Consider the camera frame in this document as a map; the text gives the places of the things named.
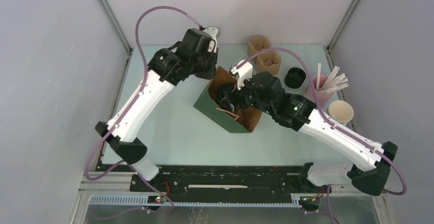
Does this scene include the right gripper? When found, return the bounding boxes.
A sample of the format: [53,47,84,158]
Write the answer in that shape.
[222,74,274,116]

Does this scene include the green paper bag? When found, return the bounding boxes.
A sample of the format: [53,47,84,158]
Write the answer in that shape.
[193,66,262,133]

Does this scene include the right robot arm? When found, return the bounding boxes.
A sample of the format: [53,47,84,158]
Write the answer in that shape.
[216,72,398,196]

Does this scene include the stacked brown cup carriers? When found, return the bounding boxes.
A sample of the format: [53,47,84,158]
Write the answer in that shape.
[247,35,282,76]

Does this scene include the stack of black lids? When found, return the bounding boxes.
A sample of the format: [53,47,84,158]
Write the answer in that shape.
[284,67,307,89]

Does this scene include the single white straw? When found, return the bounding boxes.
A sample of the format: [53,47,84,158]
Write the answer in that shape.
[315,63,322,91]

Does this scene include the bundle of white straws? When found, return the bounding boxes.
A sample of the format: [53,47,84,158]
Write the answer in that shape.
[318,66,350,94]

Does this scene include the stack of paper cups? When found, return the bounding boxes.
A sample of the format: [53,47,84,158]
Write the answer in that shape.
[327,100,354,125]

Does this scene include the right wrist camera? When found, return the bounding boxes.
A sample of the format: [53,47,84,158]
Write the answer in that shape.
[228,60,253,90]

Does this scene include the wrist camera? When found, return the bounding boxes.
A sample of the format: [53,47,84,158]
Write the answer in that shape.
[228,60,253,90]
[202,27,220,53]

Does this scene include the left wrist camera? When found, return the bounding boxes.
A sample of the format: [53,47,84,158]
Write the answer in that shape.
[202,27,220,53]

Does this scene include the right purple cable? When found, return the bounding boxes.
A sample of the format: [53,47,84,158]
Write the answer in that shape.
[234,48,407,196]

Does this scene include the purple cable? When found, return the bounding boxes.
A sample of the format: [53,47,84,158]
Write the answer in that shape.
[234,48,407,196]
[84,6,204,182]

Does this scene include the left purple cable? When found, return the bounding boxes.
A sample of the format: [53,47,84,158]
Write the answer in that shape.
[84,6,204,182]

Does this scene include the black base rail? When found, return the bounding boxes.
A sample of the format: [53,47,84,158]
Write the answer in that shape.
[129,165,327,205]

